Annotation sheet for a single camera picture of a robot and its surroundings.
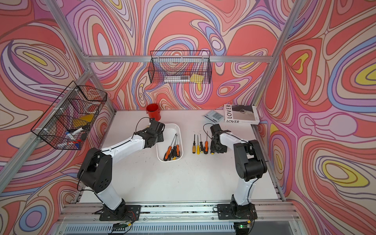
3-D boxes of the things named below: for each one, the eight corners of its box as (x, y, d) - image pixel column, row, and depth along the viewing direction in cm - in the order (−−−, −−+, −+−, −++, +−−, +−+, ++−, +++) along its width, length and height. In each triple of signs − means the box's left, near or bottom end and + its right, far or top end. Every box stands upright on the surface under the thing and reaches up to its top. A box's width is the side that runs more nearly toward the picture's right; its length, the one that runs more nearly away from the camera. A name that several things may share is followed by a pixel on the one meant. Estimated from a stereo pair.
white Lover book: (224, 123, 115) (225, 119, 111) (223, 107, 126) (224, 103, 122) (258, 125, 113) (260, 121, 109) (254, 109, 124) (256, 105, 120)
